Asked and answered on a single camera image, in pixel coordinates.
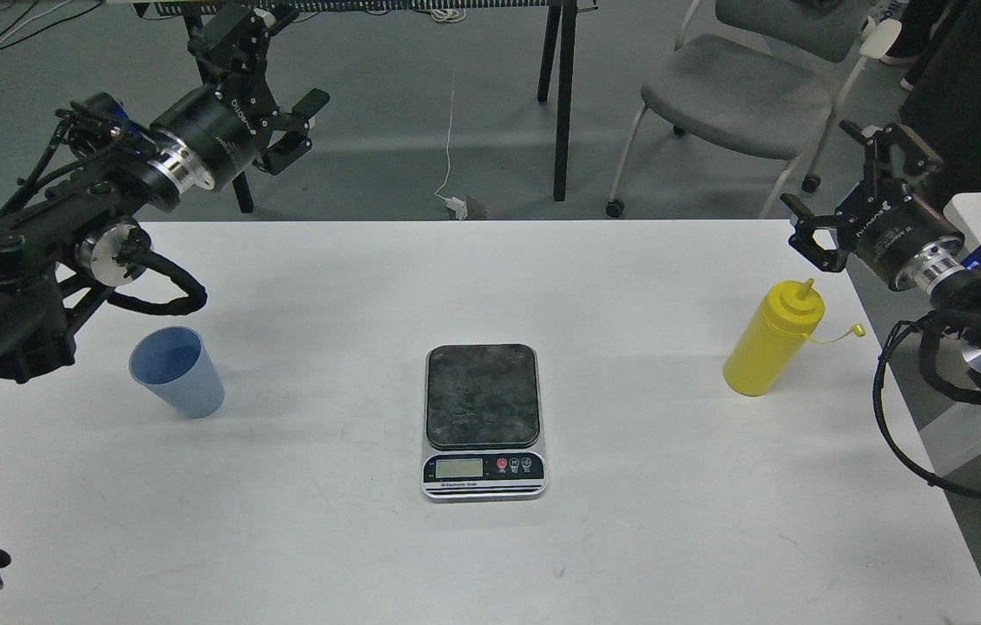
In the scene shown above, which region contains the black-legged background table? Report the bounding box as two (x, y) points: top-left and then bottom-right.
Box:
(133, 0), (600, 214)

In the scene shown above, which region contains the yellow squeeze bottle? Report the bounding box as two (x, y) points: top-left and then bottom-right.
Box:
(723, 278), (868, 397)

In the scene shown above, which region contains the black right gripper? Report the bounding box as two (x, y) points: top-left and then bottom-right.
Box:
(780, 120), (965, 292)

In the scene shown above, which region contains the white charger cable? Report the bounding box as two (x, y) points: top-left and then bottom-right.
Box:
(433, 69), (469, 220)

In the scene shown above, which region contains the grey office chair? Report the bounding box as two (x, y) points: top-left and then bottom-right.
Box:
(606, 1), (902, 218)

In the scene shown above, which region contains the blue plastic cup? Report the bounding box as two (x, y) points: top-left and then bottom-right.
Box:
(128, 326), (226, 419)

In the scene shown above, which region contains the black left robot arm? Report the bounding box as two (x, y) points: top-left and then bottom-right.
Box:
(0, 1), (329, 384)

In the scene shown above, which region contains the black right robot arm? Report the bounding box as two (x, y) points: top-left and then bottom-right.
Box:
(781, 120), (981, 501)

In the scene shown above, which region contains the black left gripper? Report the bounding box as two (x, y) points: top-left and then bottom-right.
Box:
(149, 3), (331, 193)

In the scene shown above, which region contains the digital kitchen scale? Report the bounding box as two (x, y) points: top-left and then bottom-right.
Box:
(420, 343), (549, 503)

